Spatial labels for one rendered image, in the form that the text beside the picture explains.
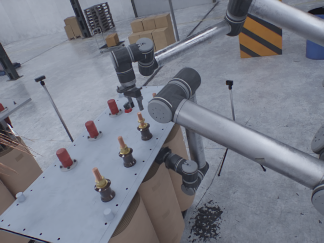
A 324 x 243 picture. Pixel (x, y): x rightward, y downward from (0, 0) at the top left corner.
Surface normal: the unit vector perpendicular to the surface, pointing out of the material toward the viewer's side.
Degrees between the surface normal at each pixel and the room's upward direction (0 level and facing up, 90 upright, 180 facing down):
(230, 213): 0
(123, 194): 0
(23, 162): 90
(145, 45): 37
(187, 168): 12
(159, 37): 90
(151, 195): 90
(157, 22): 90
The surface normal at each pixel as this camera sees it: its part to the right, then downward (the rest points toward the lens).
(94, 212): -0.24, -0.83
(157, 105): -0.51, 0.48
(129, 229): 0.79, 0.14
